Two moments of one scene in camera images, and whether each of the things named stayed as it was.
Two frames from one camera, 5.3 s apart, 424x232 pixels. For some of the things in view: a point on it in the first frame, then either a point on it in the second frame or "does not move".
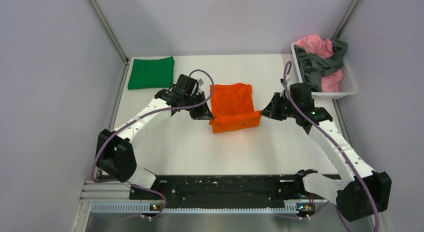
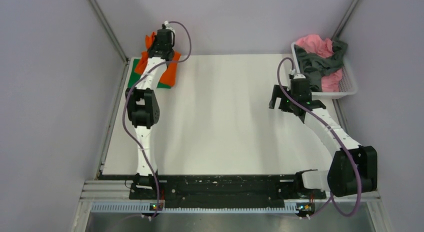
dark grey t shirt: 314,67 does not move
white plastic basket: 348,85 does not move
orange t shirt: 232,107 -> 169,75
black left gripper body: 199,112 -> 152,47
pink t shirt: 313,44 does not move
